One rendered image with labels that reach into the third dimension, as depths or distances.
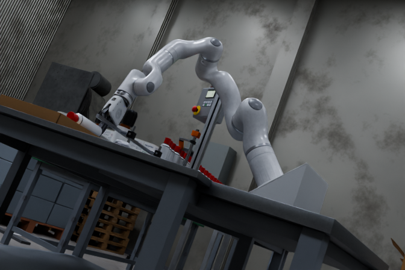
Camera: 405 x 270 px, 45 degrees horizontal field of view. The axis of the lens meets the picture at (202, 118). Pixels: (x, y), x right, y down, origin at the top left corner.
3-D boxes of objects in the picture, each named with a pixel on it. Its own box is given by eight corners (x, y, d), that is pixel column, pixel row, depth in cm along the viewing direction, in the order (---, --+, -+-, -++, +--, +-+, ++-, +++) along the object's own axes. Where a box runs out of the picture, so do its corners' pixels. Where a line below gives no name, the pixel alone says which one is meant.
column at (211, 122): (180, 196, 262) (222, 85, 277) (187, 198, 260) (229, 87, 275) (177, 194, 258) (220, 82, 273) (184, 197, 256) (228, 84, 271)
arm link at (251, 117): (266, 160, 216) (248, 117, 229) (282, 135, 202) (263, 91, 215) (241, 162, 211) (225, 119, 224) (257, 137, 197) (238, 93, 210)
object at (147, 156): (106, 179, 375) (107, 177, 376) (291, 248, 318) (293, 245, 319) (-148, 61, 187) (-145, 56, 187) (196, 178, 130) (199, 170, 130)
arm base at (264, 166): (265, 205, 209) (251, 169, 219) (303, 185, 203) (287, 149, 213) (244, 196, 195) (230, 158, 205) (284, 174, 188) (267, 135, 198)
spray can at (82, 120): (94, 125, 198) (67, 107, 180) (104, 128, 196) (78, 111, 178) (88, 136, 197) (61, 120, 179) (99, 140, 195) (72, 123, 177)
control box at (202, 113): (204, 123, 287) (215, 94, 291) (220, 124, 273) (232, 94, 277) (191, 116, 281) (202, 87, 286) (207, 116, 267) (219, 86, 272)
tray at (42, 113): (47, 132, 189) (51, 122, 190) (100, 150, 180) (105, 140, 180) (-4, 104, 162) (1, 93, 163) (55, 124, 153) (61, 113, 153)
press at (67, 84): (76, 231, 810) (136, 91, 868) (20, 216, 712) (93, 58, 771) (26, 208, 884) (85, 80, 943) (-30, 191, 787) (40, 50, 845)
